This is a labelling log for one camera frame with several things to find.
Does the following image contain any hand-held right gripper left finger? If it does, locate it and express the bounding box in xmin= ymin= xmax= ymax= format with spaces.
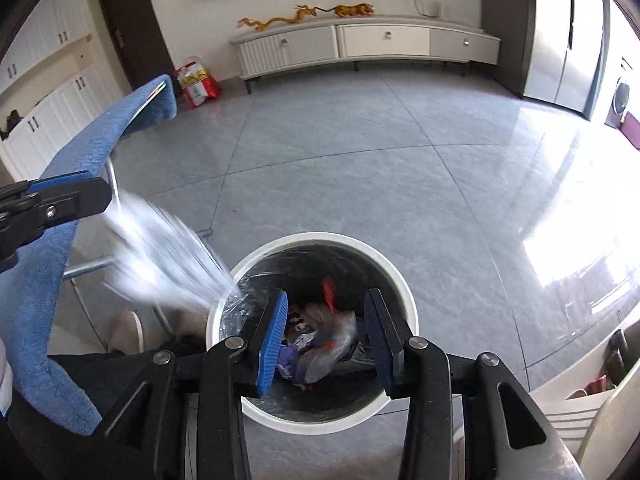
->
xmin=75 ymin=289 xmax=290 ymax=480

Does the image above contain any white chair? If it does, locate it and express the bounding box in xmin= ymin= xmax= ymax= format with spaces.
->
xmin=520 ymin=327 xmax=640 ymax=480

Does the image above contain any long golden dragon figurine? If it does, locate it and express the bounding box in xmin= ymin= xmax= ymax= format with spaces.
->
xmin=237 ymin=16 xmax=296 ymax=32

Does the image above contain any black bin liner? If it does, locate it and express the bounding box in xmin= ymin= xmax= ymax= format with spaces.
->
xmin=220 ymin=244 xmax=407 ymax=413

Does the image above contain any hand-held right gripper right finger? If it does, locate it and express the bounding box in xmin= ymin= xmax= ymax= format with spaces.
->
xmin=363 ymin=288 xmax=586 ymax=480

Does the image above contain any red shopping bag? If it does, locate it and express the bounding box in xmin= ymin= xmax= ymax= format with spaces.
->
xmin=172 ymin=56 xmax=222 ymax=109

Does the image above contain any white television cabinet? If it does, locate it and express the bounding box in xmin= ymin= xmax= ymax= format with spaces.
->
xmin=229 ymin=14 xmax=502 ymax=95

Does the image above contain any clear red printed plastic bag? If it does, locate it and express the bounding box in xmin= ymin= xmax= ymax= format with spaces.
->
xmin=300 ymin=310 xmax=359 ymax=383

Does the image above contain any tall white wall cabinet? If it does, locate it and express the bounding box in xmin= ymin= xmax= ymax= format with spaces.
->
xmin=0 ymin=0 xmax=93 ymax=93

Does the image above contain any white round trash bin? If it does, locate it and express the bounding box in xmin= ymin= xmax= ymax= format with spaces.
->
xmin=205 ymin=231 xmax=420 ymax=435

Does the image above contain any blue fluffy blanket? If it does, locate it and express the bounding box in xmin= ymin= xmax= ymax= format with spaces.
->
xmin=0 ymin=74 xmax=178 ymax=436

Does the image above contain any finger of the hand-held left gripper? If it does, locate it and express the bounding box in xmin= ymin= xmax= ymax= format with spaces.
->
xmin=40 ymin=177 xmax=113 ymax=223
xmin=27 ymin=172 xmax=103 ymax=197

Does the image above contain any metal table frame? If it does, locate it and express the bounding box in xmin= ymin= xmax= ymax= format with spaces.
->
xmin=62 ymin=157 xmax=173 ymax=351

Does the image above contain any dark brown door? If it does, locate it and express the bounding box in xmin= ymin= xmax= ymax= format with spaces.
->
xmin=96 ymin=0 xmax=176 ymax=93

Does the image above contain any golden tiger figurine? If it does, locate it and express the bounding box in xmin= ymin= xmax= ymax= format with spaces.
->
xmin=334 ymin=2 xmax=376 ymax=19

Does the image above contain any large purple wrapper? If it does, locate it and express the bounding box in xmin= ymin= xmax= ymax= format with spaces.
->
xmin=277 ymin=335 xmax=321 ymax=386

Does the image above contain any short golden dragon figurine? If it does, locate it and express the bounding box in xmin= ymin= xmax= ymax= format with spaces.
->
xmin=292 ymin=4 xmax=332 ymax=23

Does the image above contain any grey refrigerator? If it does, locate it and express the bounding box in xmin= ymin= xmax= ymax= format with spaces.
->
xmin=522 ymin=0 xmax=612 ymax=122

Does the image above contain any black bag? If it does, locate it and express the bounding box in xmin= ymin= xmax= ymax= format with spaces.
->
xmin=0 ymin=110 xmax=21 ymax=141

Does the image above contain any white washing machine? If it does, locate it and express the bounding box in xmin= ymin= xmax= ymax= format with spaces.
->
xmin=604 ymin=57 xmax=640 ymax=151

